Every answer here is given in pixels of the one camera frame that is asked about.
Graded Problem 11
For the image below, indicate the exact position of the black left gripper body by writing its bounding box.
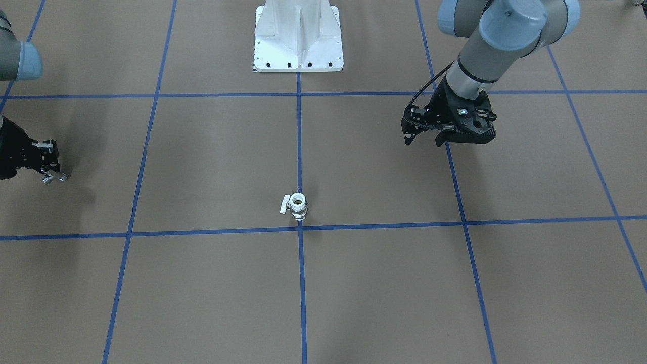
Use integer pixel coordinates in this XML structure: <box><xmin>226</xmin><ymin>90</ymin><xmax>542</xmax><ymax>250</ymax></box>
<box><xmin>430</xmin><ymin>80</ymin><xmax>497</xmax><ymax>144</ymax></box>

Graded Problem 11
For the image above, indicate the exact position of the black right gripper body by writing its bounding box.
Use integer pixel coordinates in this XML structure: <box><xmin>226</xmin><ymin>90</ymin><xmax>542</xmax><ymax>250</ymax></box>
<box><xmin>1</xmin><ymin>115</ymin><xmax>38</xmax><ymax>180</ymax></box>

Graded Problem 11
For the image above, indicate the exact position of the chrome angle pipe fitting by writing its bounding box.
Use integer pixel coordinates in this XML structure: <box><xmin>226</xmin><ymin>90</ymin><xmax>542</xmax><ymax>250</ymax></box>
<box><xmin>42</xmin><ymin>171</ymin><xmax>67</xmax><ymax>184</ymax></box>

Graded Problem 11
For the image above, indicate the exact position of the white PPR valve with pipe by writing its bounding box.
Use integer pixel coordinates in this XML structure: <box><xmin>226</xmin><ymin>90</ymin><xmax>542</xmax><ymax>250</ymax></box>
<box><xmin>280</xmin><ymin>193</ymin><xmax>308</xmax><ymax>221</ymax></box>

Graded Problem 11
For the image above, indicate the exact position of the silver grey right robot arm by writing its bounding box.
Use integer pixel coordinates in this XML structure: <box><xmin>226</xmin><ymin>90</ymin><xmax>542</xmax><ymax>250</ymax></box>
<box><xmin>1</xmin><ymin>12</ymin><xmax>67</xmax><ymax>184</ymax></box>

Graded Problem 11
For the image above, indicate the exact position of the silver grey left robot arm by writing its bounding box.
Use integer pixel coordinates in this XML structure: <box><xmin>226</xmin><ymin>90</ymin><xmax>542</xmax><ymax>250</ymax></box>
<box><xmin>401</xmin><ymin>1</ymin><xmax>581</xmax><ymax>147</ymax></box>

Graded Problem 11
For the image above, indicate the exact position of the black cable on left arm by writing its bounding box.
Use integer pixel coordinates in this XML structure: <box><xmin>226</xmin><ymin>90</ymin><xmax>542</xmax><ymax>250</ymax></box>
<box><xmin>407</xmin><ymin>62</ymin><xmax>454</xmax><ymax>124</ymax></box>

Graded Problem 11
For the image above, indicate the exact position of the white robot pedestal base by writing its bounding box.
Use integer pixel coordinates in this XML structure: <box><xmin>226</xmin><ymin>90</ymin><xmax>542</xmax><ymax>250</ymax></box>
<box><xmin>253</xmin><ymin>1</ymin><xmax>344</xmax><ymax>72</ymax></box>

